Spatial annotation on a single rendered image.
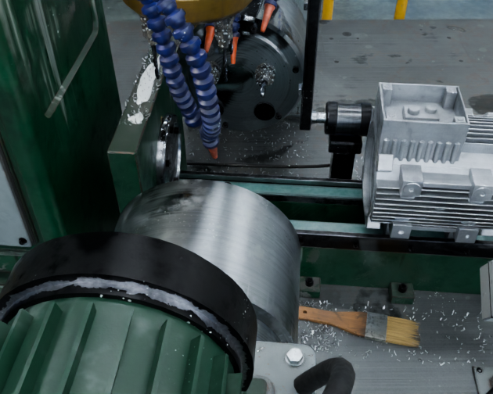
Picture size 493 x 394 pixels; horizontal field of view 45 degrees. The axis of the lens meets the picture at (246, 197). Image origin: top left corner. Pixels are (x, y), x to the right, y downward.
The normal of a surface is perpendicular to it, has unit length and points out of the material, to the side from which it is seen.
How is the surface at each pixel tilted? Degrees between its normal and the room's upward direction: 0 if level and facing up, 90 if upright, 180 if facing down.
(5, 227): 90
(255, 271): 36
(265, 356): 0
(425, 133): 90
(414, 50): 0
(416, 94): 90
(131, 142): 0
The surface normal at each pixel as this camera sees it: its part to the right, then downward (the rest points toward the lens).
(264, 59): -0.09, 0.68
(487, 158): -0.06, -0.26
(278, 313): 0.81, -0.38
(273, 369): 0.00, -0.73
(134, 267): 0.22, -0.70
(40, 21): 1.00, 0.06
